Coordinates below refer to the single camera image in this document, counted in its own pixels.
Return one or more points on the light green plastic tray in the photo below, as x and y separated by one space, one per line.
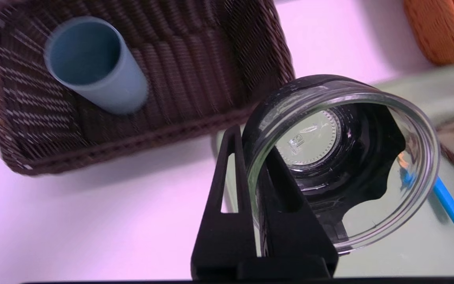
428 252

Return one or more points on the grey-blue plastic cup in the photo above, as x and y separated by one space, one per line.
120 90

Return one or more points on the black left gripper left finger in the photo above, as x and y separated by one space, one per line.
219 236

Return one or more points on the dark brown wicker basket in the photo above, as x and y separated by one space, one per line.
195 59

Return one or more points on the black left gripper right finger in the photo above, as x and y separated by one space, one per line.
290 232

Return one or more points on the orange wicker basket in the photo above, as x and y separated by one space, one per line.
447 31

